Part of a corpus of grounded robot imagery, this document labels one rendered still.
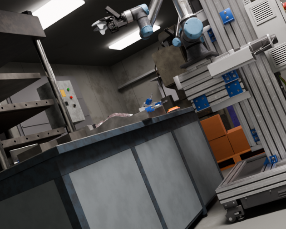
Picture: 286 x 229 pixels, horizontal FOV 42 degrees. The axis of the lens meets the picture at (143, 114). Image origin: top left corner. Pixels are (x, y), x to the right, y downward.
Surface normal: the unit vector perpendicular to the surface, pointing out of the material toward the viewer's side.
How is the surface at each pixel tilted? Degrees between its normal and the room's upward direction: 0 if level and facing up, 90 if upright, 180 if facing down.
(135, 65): 90
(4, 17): 90
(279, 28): 90
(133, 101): 90
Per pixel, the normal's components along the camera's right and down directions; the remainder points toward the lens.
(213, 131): -0.24, 0.03
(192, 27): 0.05, 0.04
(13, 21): 0.81, -0.37
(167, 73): -0.51, 0.18
